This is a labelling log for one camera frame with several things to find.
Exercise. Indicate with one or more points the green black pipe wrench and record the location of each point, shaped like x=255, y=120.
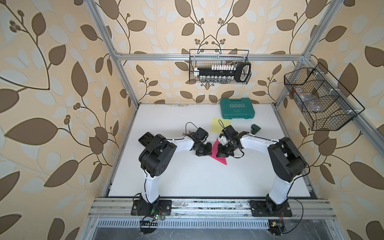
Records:
x=255, y=129

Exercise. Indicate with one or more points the aluminium front rail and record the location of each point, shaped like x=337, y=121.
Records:
x=304, y=209

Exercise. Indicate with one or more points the black flat tray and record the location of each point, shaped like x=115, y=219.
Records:
x=147, y=140

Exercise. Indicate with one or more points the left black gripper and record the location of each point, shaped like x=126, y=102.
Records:
x=208, y=151

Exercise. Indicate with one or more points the plastic bag in basket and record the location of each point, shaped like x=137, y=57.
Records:
x=308, y=102

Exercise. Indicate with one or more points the black socket holder tool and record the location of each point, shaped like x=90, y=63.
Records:
x=238, y=73

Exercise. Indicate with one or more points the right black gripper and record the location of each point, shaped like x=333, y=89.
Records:
x=221, y=153

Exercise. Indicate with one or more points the yellow square paper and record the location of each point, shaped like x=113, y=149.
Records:
x=219, y=124

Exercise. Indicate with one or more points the black wire basket wall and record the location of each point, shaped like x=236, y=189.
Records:
x=208, y=57
x=340, y=106

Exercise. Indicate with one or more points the pink square paper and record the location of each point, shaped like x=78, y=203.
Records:
x=215, y=152

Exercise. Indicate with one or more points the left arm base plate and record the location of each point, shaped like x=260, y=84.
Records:
x=151, y=207

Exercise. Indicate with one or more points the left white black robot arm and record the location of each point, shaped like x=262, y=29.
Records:
x=158, y=153

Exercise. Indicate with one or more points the green tool case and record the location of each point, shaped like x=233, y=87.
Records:
x=237, y=108

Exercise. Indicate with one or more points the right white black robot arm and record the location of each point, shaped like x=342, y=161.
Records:
x=288, y=163

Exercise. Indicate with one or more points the black wire basket back wall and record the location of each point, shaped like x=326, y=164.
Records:
x=208, y=57

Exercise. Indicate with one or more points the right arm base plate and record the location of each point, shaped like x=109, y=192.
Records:
x=268, y=208

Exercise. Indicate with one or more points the black wire basket right wall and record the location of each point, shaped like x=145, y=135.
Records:
x=340, y=106

